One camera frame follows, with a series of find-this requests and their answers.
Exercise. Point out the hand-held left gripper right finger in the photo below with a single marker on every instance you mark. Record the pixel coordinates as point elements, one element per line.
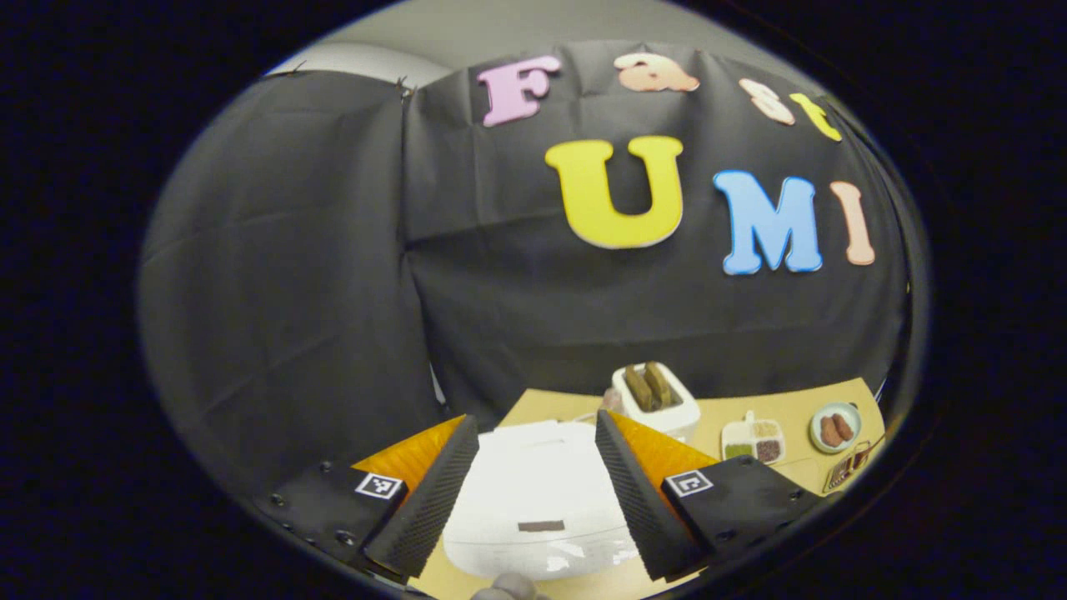
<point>642,512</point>

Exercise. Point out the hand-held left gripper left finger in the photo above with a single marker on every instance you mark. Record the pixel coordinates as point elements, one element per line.
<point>421,517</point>

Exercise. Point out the white rice cooker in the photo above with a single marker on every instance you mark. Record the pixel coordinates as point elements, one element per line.
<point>533,483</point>

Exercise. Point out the white divided grain dish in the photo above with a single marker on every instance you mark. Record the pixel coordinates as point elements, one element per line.
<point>753,440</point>

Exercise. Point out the brown wooden spoon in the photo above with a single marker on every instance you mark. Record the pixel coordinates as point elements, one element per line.
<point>859,461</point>

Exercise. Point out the white toaster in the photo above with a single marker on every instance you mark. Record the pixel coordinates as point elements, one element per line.
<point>679,421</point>

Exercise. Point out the clear plastic bottle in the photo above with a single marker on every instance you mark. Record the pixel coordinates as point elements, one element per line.
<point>613,402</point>

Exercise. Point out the brown bread slice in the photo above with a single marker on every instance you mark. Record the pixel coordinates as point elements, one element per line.
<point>658,384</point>
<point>639,389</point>

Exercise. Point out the pale green plate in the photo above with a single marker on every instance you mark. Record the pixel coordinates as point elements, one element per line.
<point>815,437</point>

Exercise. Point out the red-brown meat piece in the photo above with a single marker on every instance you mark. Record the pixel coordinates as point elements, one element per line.
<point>831,432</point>
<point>844,427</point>

